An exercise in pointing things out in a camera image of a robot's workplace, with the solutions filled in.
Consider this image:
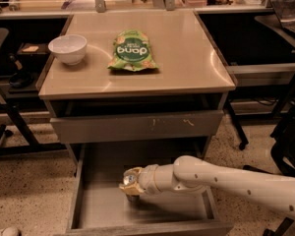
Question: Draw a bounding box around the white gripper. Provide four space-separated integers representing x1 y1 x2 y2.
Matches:
119 164 160 196

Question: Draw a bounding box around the silver redbull can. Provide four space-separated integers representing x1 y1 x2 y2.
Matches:
122 174 142 204

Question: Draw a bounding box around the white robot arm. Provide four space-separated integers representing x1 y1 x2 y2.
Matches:
119 155 295 219

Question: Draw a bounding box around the open middle drawer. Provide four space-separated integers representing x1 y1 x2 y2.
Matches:
67 139 233 236

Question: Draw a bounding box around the grey top drawer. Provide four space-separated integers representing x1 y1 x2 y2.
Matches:
51 110 223 144

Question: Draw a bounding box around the grey drawer cabinet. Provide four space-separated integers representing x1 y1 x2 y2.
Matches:
38 9 237 236

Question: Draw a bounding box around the green chip bag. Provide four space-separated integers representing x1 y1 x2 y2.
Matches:
108 29 158 72

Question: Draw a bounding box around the white shoe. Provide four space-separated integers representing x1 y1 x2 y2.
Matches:
0 226 20 236

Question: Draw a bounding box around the white ceramic bowl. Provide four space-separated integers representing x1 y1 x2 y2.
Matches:
48 34 88 65

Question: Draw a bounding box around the black office chair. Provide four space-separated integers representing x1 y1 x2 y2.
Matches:
242 67 295 236

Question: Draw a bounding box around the black laptop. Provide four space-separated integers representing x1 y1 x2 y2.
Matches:
269 0 295 35

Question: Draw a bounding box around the black left desk frame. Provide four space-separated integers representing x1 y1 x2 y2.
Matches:
0 28 68 179

